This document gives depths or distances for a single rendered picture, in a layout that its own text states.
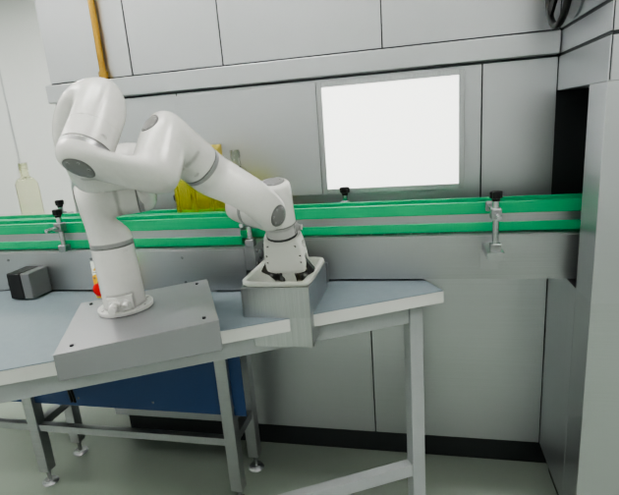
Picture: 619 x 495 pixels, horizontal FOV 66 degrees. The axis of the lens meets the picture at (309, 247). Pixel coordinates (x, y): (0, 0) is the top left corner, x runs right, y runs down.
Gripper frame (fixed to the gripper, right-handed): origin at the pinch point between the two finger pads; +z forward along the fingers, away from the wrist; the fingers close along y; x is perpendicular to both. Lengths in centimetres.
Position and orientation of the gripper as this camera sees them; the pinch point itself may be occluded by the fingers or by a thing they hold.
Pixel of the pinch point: (291, 286)
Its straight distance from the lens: 122.1
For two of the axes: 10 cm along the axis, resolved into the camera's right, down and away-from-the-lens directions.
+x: -1.8, 5.0, -8.5
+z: 1.3, 8.7, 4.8
